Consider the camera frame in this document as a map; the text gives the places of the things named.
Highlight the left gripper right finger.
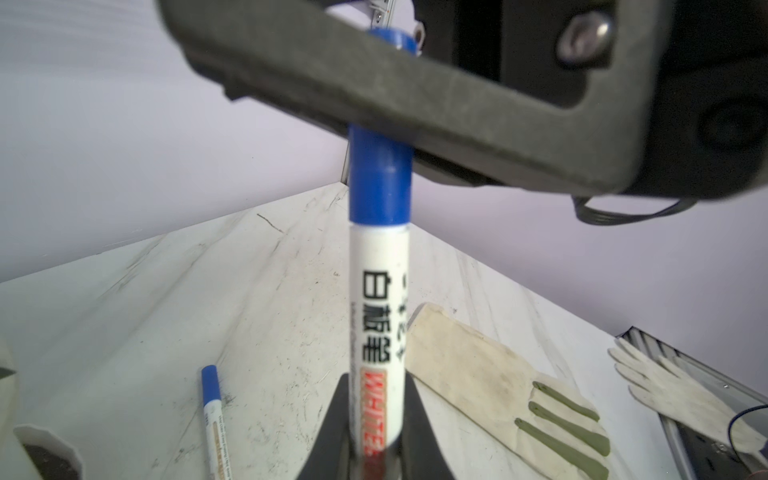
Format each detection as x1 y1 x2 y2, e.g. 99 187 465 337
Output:
400 373 455 480

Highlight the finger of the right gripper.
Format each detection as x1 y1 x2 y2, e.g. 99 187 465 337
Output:
159 1 674 195

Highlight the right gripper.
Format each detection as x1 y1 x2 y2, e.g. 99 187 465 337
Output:
414 1 767 200

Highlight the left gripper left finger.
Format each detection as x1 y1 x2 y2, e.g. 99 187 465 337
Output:
296 373 350 480

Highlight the white marker pen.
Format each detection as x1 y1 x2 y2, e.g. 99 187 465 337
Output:
201 365 233 480
349 224 410 479

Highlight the beige green-fingered glove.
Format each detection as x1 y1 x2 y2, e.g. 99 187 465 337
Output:
406 303 611 479

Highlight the white cotton glove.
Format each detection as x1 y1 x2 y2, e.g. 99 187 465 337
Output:
608 338 767 464

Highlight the white plant saucer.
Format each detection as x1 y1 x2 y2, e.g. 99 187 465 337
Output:
13 424 86 479

